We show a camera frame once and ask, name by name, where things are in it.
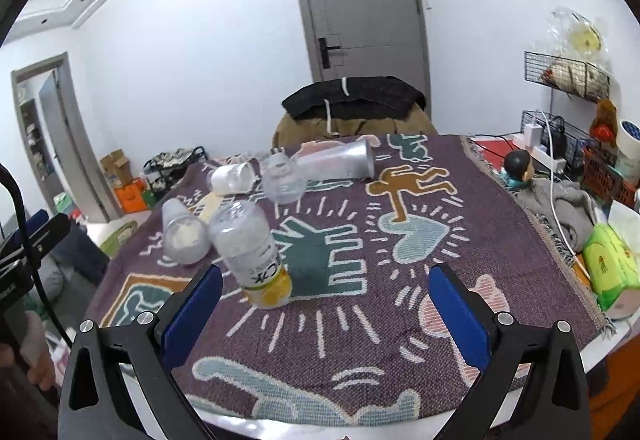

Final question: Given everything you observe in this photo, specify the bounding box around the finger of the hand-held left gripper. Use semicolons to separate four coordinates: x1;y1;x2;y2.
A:
10;213;71;265

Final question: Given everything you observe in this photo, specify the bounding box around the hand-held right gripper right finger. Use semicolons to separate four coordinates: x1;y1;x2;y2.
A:
428;263;594;440

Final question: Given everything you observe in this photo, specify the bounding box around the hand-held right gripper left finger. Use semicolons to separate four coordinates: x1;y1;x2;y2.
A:
59;264;224;440

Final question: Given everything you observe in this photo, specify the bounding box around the white plastic cup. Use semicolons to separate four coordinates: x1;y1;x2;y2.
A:
207;162;259;196

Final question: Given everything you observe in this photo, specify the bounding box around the tall clear plastic cup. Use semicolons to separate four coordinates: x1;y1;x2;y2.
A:
295;139;376;183

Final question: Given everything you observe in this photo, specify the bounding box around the person's left hand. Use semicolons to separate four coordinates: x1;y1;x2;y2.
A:
26;351;57;390

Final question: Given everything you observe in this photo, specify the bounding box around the clear plastic bottle left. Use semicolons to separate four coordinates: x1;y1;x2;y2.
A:
161;197;209;267

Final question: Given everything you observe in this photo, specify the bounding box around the yellow label plastic bottle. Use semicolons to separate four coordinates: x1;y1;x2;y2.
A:
208;200;294;309

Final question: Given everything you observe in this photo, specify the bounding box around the orange box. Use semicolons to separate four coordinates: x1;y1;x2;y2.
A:
114;179;149;216

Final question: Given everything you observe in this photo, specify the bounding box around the grey side door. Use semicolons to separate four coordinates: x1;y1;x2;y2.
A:
10;52;124;224

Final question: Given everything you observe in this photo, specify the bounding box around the cardboard box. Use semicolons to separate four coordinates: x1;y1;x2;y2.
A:
99;149;134;187

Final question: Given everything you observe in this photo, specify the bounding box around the purple printed blanket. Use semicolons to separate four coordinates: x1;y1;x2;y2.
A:
97;134;619;427

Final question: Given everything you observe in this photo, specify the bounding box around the black shoe rack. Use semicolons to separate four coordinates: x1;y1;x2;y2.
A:
143;146;209;194

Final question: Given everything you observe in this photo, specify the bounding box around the grey cloth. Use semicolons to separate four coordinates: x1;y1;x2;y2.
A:
516;177;609;254

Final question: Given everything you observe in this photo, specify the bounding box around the dark-haired figurine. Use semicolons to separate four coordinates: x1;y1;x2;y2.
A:
501;149;539;193

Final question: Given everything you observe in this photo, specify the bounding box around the small clear round bottle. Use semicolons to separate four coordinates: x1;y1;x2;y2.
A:
261;152;306;205

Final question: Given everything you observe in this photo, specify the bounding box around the green tissue packet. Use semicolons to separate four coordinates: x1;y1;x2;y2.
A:
581;222;640;313

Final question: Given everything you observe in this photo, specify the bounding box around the white power strip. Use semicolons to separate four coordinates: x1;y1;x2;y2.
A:
520;144;567;171

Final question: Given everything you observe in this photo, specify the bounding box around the white charger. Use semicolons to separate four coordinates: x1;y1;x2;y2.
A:
522;122;546;149

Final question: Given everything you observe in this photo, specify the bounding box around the red plastic crate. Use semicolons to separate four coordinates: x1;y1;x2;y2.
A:
581;142;639;209

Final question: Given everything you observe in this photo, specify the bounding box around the brown chair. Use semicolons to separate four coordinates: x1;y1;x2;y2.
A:
272;106;439;151

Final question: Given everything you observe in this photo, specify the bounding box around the black jacket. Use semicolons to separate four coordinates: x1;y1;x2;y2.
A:
281;76;427;121

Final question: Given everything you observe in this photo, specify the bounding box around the brown stuffed toy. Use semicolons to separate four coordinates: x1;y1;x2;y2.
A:
589;98;619;141

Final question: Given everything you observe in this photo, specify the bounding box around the white tape roll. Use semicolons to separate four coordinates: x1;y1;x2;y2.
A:
614;119;640;154

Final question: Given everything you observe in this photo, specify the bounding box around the clear plastic flower wrap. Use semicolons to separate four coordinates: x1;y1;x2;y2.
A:
537;6;614;71

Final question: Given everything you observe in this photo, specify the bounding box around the black cable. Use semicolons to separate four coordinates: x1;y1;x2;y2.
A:
0;163;77;346

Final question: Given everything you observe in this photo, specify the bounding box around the white cable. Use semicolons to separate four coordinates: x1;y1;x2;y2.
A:
535;108;587;261

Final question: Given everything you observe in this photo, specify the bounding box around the black wire rack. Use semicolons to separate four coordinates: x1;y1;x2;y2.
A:
520;110;597;171

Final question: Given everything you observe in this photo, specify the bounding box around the black wire basket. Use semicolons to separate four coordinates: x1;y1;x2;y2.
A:
523;50;611;102

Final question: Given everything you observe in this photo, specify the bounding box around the black door handle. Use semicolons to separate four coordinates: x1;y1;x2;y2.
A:
318;36;346;70

